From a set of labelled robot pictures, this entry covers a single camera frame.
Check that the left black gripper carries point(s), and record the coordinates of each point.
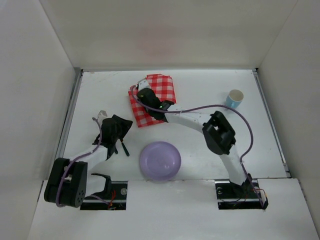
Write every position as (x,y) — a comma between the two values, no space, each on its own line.
(120,128)

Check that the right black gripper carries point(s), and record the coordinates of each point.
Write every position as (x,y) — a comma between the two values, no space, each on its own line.
(144,93)

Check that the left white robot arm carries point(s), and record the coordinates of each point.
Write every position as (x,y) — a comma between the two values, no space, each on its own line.
(73,179)

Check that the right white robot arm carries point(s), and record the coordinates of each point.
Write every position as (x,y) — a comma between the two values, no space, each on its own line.
(218,133)

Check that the purple plastic plate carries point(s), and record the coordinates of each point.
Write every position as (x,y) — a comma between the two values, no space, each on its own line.
(160,161)

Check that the light blue mug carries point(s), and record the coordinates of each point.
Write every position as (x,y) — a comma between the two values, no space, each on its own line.
(234,98)

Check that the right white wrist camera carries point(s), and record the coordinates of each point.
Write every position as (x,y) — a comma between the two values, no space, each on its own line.
(142,84)

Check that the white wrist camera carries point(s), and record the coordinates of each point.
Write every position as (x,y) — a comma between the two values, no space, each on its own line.
(102,115)
(142,84)

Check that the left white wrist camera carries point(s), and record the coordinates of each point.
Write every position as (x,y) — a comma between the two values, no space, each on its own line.
(102,115)

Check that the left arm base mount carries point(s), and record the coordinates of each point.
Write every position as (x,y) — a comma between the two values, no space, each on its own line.
(112,198)

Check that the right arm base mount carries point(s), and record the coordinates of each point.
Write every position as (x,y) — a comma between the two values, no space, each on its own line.
(248,196)

